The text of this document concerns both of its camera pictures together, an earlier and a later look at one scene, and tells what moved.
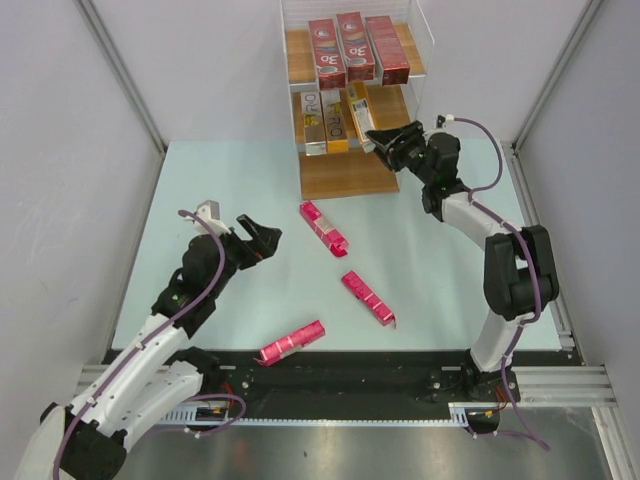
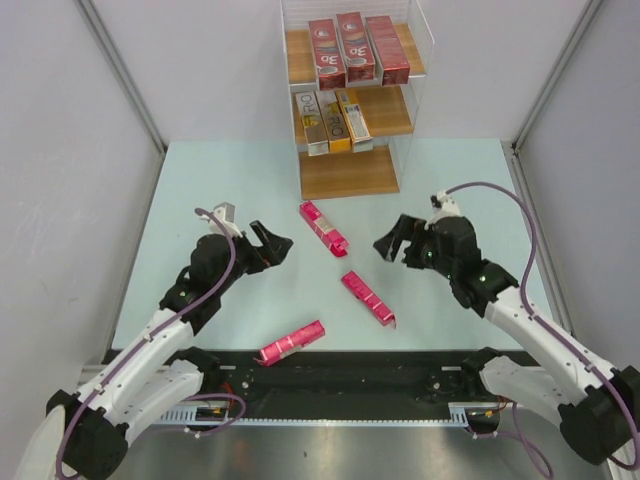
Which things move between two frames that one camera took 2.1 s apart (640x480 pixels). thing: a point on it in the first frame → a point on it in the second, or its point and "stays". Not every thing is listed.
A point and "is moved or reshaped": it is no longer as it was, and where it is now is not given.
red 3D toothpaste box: x=328 y=54 stays
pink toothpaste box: x=335 y=243 stays
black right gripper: x=390 y=142 → x=407 y=228
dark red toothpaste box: x=390 y=49 stays
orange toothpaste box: x=361 y=113 is moved or reshaped
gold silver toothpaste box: x=335 y=121 stays
